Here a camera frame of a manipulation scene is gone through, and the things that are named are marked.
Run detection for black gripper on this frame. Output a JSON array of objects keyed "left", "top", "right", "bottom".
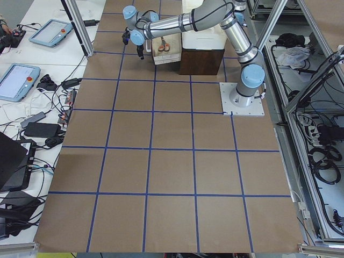
[{"left": 137, "top": 45, "right": 144, "bottom": 60}]

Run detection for orange grey scissors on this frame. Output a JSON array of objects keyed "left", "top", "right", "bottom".
[{"left": 158, "top": 37, "right": 170, "bottom": 52}]

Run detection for wooden drawer with white handle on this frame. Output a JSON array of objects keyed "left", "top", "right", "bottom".
[{"left": 145, "top": 34, "right": 182, "bottom": 65}]

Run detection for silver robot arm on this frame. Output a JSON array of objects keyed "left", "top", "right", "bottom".
[{"left": 123, "top": 0, "right": 266, "bottom": 108}]

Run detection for dark brown wooden cabinet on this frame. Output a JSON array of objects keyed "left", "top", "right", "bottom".
[{"left": 179, "top": 48, "right": 225, "bottom": 75}]

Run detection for white plastic tray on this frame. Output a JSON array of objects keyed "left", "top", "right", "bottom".
[{"left": 182, "top": 1, "right": 227, "bottom": 50}]

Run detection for blue teach pendant far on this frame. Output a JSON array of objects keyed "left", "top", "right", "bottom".
[{"left": 29, "top": 19, "right": 73, "bottom": 47}]

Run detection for blue teach pendant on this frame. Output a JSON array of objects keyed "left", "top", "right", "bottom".
[
  {"left": 29, "top": 19, "right": 73, "bottom": 47},
  {"left": 1, "top": 63, "right": 41, "bottom": 102}
]

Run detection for blue teach pendant near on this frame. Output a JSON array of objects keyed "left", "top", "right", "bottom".
[{"left": 1, "top": 63, "right": 41, "bottom": 102}]

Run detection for black power brick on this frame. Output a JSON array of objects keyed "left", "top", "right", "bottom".
[{"left": 24, "top": 122, "right": 61, "bottom": 138}]

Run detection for white crumpled cloth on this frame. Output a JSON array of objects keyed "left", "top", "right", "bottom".
[{"left": 276, "top": 46, "right": 310, "bottom": 69}]

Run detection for black laptop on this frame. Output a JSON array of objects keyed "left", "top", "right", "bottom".
[{"left": 1, "top": 133, "right": 37, "bottom": 192}]

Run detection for black camera mount wrist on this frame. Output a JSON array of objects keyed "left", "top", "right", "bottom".
[{"left": 121, "top": 28, "right": 131, "bottom": 45}]

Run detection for aluminium frame post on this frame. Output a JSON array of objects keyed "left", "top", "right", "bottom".
[{"left": 61, "top": 0, "right": 94, "bottom": 58}]

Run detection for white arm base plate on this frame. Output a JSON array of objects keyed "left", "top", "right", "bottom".
[{"left": 219, "top": 82, "right": 265, "bottom": 117}]

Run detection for coiled black cables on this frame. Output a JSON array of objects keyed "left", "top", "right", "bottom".
[{"left": 309, "top": 146, "right": 342, "bottom": 186}]

